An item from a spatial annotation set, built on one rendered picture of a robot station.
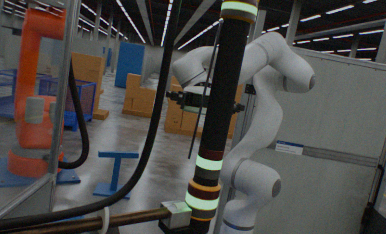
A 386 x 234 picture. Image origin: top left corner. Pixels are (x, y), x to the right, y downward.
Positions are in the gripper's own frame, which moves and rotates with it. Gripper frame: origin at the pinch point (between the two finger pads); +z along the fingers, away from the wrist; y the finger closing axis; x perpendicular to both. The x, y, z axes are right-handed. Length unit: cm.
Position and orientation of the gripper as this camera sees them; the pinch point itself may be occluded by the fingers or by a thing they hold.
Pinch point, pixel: (207, 104)
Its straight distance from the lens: 57.7
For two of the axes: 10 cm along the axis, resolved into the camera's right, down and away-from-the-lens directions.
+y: -9.8, -1.8, -0.4
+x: 1.8, -9.7, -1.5
